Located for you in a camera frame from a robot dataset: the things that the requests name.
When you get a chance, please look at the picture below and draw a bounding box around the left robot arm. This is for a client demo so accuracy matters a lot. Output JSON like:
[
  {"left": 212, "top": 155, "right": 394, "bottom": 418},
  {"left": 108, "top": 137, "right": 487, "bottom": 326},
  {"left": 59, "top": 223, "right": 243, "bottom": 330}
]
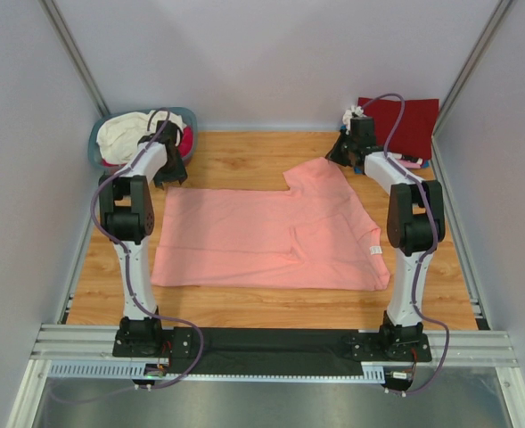
[{"left": 93, "top": 119, "right": 187, "bottom": 358}]

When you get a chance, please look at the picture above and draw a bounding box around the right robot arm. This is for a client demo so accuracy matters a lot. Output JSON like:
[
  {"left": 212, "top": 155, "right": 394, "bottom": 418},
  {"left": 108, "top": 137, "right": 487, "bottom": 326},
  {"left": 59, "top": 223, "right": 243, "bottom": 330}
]
[{"left": 326, "top": 112, "right": 446, "bottom": 363}]

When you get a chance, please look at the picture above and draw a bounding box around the blue folded t-shirt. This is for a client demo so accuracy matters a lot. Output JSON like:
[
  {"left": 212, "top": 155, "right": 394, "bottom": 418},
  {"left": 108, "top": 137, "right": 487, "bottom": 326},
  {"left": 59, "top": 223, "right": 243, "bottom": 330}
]
[{"left": 340, "top": 125, "right": 429, "bottom": 174}]

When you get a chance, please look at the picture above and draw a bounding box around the magenta t-shirt in basket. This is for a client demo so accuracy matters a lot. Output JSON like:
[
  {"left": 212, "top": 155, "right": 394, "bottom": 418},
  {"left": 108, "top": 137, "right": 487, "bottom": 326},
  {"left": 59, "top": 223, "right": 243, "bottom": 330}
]
[{"left": 101, "top": 125, "right": 200, "bottom": 168}]

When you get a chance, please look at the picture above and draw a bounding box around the white folded t-shirt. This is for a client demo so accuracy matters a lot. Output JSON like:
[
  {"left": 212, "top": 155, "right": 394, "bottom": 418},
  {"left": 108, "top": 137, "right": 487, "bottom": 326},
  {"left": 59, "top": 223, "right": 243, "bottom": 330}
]
[{"left": 342, "top": 105, "right": 365, "bottom": 130}]

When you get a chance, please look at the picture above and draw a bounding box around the pink printed folded t-shirt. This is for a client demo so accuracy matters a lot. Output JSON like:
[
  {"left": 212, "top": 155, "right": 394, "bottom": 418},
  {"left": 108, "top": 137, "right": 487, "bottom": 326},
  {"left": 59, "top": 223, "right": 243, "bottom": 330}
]
[{"left": 395, "top": 154, "right": 425, "bottom": 169}]

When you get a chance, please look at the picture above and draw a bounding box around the dark red folded t-shirt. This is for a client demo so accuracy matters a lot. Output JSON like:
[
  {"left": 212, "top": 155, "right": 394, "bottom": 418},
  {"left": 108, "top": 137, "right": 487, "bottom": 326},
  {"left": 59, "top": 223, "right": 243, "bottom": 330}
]
[{"left": 357, "top": 97, "right": 439, "bottom": 161}]

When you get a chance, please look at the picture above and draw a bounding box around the cream white t-shirt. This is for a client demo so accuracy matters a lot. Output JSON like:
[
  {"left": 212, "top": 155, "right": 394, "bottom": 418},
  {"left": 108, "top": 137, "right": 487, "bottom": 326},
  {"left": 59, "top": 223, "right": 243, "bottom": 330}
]
[{"left": 95, "top": 110, "right": 186, "bottom": 165}]

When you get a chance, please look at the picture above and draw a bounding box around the grey laundry basket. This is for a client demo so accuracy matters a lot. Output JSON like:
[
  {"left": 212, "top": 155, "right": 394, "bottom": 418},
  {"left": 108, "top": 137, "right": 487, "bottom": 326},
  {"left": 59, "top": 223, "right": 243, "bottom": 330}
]
[{"left": 87, "top": 107, "right": 198, "bottom": 169}]

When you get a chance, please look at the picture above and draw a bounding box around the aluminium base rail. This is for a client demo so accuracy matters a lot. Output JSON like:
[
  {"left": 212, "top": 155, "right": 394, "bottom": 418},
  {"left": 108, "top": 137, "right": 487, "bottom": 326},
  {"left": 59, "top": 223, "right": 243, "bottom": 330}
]
[{"left": 30, "top": 325, "right": 518, "bottom": 383}]

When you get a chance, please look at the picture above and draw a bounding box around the right aluminium frame post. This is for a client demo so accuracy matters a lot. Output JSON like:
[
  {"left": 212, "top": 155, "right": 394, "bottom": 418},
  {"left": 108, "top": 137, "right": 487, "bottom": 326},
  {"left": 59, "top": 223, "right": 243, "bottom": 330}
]
[{"left": 431, "top": 0, "right": 518, "bottom": 130}]

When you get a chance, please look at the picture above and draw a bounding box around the aluminium frame post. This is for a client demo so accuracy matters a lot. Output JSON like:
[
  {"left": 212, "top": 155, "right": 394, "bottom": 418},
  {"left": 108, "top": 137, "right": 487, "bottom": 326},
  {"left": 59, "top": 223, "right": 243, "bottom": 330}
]
[
  {"left": 431, "top": 0, "right": 518, "bottom": 130},
  {"left": 38, "top": 0, "right": 110, "bottom": 117}
]

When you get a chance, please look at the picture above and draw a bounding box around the left aluminium frame post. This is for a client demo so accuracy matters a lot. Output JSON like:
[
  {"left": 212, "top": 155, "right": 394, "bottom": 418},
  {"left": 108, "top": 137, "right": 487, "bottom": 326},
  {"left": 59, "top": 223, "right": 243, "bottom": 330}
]
[{"left": 38, "top": 0, "right": 110, "bottom": 117}]

